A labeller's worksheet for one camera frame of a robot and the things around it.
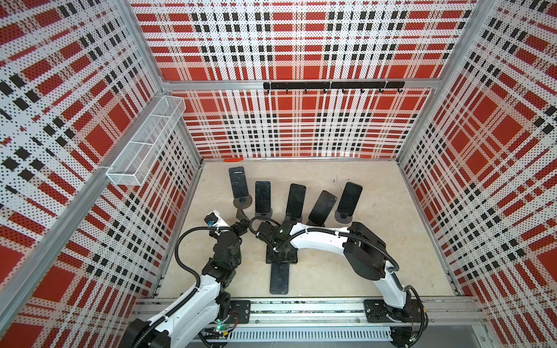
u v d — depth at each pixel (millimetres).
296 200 915
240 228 733
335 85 908
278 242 626
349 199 914
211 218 668
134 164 924
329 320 734
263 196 917
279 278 800
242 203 1033
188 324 529
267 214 982
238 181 958
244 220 744
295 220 985
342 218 985
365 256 499
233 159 1277
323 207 893
